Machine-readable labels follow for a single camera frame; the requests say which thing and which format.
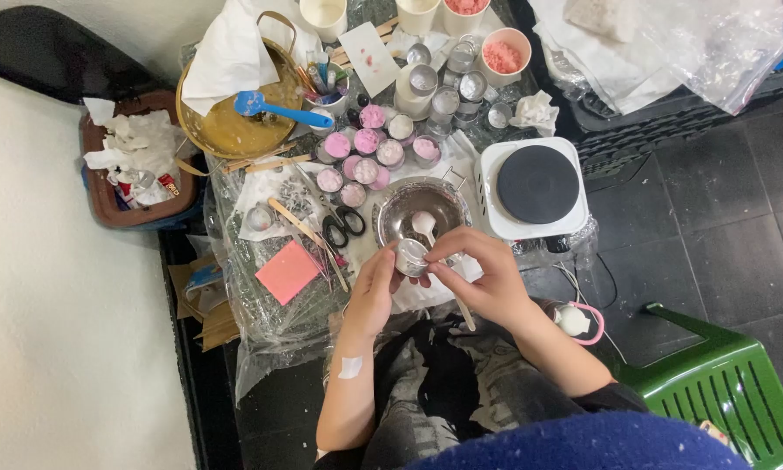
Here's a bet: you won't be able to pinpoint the flat wooden stick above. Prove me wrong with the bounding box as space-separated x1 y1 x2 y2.
244 153 315 175

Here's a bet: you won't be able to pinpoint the person's grey patterned trousers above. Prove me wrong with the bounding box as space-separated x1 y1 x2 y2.
364 316 585 470

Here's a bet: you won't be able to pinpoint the black plastic crate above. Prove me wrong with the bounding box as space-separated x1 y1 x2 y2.
507 0 783 180

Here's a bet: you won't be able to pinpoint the small lone metal tin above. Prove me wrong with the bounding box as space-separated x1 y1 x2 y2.
245 203 279 233

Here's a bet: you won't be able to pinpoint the pink sticky note pad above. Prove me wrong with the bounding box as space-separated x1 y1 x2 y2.
255 239 324 307

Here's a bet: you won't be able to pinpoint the clear plastic table cover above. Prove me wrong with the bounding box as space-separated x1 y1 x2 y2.
203 0 600 406

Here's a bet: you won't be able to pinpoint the blue silicone spatula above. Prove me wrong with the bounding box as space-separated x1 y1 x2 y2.
234 90 335 130

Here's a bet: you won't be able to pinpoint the white cup of pink granules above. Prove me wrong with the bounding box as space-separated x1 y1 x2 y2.
479 27 533 90

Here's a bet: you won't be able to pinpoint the person's blue fleece top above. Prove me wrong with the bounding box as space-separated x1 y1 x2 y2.
401 409 753 470

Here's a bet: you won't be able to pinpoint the white cable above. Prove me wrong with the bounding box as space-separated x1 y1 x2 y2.
553 261 628 365

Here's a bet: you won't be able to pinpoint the cup of coloured pens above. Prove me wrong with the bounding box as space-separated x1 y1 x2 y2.
298 47 353 120

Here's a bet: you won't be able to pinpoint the group of empty metal tins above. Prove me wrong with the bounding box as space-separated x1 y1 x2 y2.
404 34 516 138

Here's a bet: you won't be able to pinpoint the person's right hand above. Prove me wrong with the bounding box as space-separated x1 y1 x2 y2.
424 225 540 333

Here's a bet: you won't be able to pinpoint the person's left hand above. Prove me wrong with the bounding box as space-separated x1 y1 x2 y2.
342 242 433 338

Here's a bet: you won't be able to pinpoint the white spoon with wooden handle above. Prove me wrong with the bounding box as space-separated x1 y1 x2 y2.
410 210 477 332

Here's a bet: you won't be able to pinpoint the steel mixing bowl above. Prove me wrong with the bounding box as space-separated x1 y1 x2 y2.
372 175 474 254

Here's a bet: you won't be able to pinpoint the white card with pink spots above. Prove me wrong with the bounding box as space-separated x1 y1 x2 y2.
337 21 403 99

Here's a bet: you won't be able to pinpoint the white bottle with pink loop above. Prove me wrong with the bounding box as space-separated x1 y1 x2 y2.
551 299 606 346

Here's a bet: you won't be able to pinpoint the green plastic chair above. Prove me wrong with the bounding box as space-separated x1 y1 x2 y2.
613 302 783 470

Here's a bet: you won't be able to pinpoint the brown waste bin with tissues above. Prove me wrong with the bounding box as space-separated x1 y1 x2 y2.
79 89 204 231

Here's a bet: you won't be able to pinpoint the white paper towel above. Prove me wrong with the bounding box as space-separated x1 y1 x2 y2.
180 0 281 118

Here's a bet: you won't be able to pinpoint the brown cardboard pieces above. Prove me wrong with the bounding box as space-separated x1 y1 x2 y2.
167 253 241 353

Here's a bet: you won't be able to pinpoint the gold metal pan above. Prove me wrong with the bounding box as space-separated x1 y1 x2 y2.
175 11 305 161

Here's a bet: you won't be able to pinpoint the black handled scissors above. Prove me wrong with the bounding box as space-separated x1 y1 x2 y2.
293 163 367 249

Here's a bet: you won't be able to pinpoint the bundle of wooden sticks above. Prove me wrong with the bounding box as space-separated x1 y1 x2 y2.
329 17 400 67

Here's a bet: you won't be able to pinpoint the group of pink filled tins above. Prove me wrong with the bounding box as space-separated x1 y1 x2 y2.
314 103 444 210

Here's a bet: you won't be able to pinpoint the black seat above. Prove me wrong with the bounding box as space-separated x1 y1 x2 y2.
0 5 173 107

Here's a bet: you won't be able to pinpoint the crumpled white tissue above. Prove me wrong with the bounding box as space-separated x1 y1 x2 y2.
508 89 561 138

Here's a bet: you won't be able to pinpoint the white cup under tins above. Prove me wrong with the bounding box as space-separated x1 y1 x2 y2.
393 63 439 122

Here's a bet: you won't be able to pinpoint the white cup of pink wax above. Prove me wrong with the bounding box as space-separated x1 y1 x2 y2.
441 0 492 39

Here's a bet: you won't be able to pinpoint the pile of metal wick holders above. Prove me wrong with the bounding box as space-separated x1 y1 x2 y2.
270 175 315 218

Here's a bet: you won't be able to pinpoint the white electric hotplate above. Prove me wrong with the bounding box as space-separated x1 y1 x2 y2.
474 136 590 241

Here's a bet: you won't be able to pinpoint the clear plastic bag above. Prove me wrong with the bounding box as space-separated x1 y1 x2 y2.
527 0 783 116

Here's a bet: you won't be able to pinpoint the long wooden stick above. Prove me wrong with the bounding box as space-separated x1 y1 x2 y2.
266 197 351 294

